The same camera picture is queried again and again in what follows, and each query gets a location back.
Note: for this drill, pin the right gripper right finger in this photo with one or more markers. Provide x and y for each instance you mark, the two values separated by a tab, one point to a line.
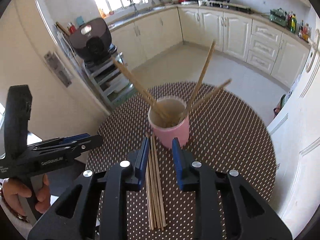
225	203

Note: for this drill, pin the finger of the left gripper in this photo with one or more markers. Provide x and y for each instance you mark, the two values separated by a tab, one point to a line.
85	144
67	140

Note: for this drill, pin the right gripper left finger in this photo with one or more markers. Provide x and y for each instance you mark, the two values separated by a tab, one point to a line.
95	203

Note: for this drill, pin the light wooden chopstick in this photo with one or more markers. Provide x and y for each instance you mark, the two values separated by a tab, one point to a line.
144	92

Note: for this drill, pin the white kitchen cabinets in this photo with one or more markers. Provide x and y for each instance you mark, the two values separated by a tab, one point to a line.
249	38

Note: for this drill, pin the person's left hand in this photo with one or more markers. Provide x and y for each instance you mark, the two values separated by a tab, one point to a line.
13	189

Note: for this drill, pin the wooden chopstick in bundle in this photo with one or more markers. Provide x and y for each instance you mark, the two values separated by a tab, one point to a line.
151	204
155	187
159	187

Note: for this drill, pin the metal storage rack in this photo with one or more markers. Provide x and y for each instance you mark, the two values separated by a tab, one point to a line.
112	86

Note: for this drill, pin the black air fryer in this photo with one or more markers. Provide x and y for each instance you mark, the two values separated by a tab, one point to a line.
92	40

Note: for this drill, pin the pink utensil cup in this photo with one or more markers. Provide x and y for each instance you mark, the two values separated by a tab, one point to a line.
166	131

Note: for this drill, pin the bottles on counter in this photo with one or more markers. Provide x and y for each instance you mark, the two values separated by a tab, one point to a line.
303	30

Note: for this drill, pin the green toaster appliance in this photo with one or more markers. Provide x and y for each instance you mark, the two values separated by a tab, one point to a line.
278	16

